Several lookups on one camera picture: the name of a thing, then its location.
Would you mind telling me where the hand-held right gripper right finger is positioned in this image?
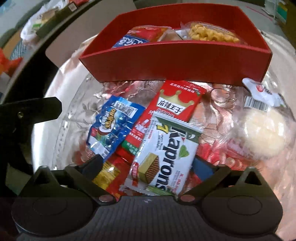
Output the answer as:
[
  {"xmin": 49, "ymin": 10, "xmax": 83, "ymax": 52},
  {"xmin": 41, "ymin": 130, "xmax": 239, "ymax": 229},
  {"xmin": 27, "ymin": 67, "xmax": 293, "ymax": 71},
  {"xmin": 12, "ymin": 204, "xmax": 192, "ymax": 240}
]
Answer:
[{"xmin": 177, "ymin": 156, "xmax": 270, "ymax": 204}]

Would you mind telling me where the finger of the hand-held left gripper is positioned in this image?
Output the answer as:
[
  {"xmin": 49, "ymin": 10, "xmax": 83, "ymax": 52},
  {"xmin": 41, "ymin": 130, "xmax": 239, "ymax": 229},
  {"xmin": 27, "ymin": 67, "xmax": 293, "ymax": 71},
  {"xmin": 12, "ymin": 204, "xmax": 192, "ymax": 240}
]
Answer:
[{"xmin": 0, "ymin": 97, "xmax": 63, "ymax": 126}]

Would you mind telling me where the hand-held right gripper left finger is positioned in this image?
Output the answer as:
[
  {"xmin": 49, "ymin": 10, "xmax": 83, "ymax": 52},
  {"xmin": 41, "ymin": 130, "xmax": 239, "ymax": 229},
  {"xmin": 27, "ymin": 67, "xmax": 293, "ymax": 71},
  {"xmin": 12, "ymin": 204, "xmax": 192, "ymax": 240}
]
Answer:
[{"xmin": 30, "ymin": 154, "xmax": 117, "ymax": 206}]

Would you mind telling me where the red yellow snack packet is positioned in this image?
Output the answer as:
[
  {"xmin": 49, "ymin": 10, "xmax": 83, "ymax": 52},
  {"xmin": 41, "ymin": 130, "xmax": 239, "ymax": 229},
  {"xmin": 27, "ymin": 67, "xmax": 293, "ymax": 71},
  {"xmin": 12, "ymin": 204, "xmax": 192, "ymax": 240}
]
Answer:
[{"xmin": 92, "ymin": 160, "xmax": 135, "ymax": 202}]

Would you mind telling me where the pink sausage packet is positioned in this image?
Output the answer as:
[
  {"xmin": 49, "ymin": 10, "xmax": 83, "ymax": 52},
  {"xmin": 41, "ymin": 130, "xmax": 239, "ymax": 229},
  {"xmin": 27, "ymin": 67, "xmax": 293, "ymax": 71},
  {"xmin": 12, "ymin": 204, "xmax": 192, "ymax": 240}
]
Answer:
[{"xmin": 196, "ymin": 139, "xmax": 248, "ymax": 172}]

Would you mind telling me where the green white wafer packet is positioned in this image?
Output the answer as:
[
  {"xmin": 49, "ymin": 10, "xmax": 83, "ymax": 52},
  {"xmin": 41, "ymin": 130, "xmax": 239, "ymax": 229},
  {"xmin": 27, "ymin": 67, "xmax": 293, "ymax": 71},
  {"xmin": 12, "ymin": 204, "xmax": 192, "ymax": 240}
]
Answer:
[{"xmin": 119, "ymin": 116, "xmax": 204, "ymax": 195}]

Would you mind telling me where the blue candy packet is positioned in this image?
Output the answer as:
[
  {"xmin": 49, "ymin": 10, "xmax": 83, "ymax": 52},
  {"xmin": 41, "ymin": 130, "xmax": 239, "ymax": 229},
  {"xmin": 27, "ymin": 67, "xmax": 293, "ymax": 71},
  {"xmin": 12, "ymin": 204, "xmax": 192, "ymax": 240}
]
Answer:
[{"xmin": 86, "ymin": 95, "xmax": 146, "ymax": 161}]

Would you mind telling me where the white bun packet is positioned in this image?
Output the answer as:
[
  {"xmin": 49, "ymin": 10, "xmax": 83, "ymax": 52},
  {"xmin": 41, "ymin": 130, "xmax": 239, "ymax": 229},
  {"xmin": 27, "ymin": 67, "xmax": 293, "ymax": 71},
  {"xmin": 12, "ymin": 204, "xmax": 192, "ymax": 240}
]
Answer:
[{"xmin": 228, "ymin": 77, "xmax": 288, "ymax": 161}]

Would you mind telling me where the red crown snack packet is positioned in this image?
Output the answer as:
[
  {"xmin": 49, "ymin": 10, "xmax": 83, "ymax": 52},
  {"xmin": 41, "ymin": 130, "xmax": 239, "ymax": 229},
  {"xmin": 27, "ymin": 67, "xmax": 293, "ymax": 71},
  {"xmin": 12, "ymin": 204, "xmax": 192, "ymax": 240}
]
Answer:
[{"xmin": 134, "ymin": 80, "xmax": 207, "ymax": 149}]

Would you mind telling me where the red cardboard box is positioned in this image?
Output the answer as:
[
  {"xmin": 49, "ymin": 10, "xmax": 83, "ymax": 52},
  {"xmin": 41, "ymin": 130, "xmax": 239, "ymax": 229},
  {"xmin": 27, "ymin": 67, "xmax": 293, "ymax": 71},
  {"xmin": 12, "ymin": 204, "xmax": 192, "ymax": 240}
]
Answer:
[{"xmin": 79, "ymin": 6, "xmax": 273, "ymax": 87}]

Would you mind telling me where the yellow waffle packet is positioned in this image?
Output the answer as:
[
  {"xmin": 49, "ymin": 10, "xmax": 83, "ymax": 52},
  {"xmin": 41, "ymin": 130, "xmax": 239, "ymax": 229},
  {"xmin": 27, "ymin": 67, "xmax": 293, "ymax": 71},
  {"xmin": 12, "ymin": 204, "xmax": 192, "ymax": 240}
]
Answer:
[{"xmin": 180, "ymin": 21, "xmax": 249, "ymax": 46}]

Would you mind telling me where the red pink bear packet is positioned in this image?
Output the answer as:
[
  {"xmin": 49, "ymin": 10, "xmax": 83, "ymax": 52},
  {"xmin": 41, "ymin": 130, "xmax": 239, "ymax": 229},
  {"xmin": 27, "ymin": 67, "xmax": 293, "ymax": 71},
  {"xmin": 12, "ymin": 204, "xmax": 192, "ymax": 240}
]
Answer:
[{"xmin": 128, "ymin": 26, "xmax": 170, "ymax": 42}]

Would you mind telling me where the flat red packet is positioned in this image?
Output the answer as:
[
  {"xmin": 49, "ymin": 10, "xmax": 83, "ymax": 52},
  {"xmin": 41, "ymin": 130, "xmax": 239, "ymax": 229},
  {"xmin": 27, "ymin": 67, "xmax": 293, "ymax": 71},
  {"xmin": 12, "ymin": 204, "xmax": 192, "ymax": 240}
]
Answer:
[{"xmin": 0, "ymin": 48, "xmax": 23, "ymax": 75}]

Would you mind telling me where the grey counter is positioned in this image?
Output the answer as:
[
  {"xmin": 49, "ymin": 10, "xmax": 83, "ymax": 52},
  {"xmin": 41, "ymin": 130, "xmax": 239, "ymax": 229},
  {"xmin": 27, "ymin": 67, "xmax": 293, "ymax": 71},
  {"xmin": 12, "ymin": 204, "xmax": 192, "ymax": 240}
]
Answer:
[{"xmin": 0, "ymin": 0, "xmax": 137, "ymax": 105}]

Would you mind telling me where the white plastic bag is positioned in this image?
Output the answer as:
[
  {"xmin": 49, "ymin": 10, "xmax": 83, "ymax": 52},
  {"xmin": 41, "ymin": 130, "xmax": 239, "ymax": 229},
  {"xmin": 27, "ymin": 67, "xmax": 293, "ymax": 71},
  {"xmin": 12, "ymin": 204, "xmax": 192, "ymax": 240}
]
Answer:
[{"xmin": 20, "ymin": 2, "xmax": 61, "ymax": 42}]

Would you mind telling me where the dark green long box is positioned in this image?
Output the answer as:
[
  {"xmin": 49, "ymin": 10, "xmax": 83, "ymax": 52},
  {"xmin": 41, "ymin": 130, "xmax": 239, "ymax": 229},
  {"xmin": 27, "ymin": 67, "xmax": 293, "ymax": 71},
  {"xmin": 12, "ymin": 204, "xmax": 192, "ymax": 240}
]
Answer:
[{"xmin": 36, "ymin": 3, "xmax": 77, "ymax": 39}]

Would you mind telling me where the teal yellow box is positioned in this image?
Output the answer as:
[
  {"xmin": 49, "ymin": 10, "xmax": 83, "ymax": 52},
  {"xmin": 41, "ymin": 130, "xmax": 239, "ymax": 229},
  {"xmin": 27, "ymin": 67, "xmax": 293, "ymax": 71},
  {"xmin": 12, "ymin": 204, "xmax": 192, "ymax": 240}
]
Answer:
[{"xmin": 275, "ymin": 0, "xmax": 290, "ymax": 24}]

